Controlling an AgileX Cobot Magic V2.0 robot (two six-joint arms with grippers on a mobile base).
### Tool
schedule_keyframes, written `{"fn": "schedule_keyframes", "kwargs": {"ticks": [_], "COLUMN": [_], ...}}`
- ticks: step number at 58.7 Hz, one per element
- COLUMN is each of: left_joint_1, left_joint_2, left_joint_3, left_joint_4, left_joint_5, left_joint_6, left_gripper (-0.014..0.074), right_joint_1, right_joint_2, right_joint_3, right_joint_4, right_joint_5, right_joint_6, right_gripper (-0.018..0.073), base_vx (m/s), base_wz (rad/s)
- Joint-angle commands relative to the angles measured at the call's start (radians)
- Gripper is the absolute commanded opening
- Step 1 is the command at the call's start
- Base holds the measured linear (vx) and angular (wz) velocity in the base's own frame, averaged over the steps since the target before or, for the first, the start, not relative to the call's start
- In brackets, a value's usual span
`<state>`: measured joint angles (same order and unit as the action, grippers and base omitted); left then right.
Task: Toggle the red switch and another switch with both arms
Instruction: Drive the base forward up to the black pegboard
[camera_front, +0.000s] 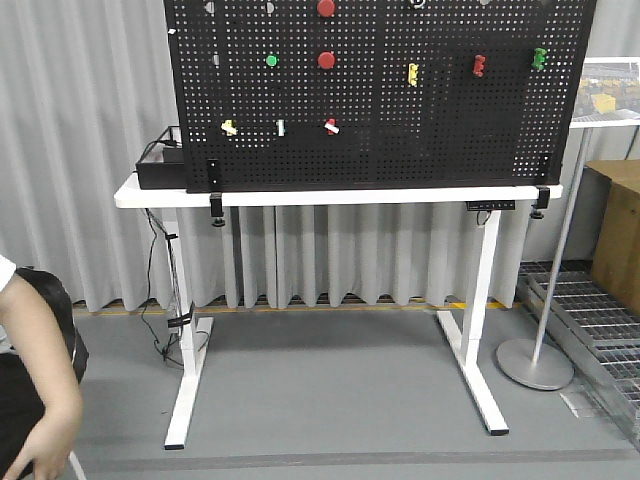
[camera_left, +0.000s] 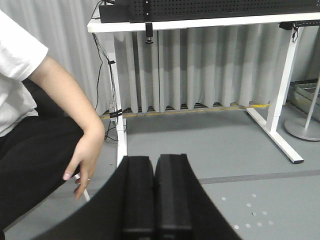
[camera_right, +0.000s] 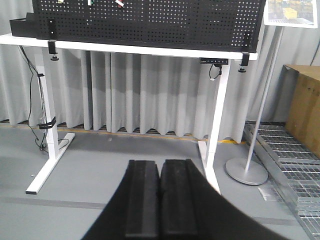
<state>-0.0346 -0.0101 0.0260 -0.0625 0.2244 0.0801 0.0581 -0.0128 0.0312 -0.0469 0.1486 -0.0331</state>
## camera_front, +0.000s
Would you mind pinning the right black pegboard clamp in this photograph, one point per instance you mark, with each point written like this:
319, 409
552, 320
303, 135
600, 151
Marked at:
542, 200

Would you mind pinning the green white toggle switch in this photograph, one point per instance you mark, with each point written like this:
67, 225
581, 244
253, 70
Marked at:
280, 123

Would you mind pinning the yellow toggle switch lower left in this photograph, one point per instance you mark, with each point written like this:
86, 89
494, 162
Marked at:
229, 127

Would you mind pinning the upper red round button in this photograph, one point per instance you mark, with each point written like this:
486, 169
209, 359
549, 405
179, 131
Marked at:
326, 8

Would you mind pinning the red round button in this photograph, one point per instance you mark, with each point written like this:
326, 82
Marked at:
326, 8
326, 60

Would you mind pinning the red switch upper right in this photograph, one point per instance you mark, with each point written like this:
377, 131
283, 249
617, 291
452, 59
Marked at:
479, 66

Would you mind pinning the brown cardboard box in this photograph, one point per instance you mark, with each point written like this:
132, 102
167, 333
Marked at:
616, 260

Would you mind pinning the red toggle switch lower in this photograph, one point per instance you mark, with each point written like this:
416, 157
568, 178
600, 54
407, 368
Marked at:
331, 127

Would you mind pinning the green switch upper right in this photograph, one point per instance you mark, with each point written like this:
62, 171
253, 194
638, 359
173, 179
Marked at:
539, 58

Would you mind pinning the poster on sign stand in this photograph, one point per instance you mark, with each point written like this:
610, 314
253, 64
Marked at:
608, 93

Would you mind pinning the white curtain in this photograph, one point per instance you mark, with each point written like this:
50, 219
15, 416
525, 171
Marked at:
85, 85

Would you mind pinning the desk height control panel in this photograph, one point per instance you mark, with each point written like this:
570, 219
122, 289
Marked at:
490, 205

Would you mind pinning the person hand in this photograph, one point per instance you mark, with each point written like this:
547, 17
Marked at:
47, 448

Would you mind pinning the silver sign stand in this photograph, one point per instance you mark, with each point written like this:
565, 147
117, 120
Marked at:
534, 363

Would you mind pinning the yellow switch upper right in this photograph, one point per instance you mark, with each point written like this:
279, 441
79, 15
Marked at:
413, 74

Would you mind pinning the metal floor grating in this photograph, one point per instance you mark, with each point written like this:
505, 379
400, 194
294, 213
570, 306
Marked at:
597, 333

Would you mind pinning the black box on desk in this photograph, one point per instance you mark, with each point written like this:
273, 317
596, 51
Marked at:
161, 164

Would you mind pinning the black perforated pegboard panel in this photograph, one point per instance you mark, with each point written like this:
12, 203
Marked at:
452, 130

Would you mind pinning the lower red round button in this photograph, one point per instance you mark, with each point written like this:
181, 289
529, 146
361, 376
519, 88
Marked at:
326, 60

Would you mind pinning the white standing desk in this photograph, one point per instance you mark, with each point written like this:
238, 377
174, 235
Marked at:
464, 338

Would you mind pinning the person forearm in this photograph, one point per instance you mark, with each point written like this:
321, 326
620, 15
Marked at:
34, 332

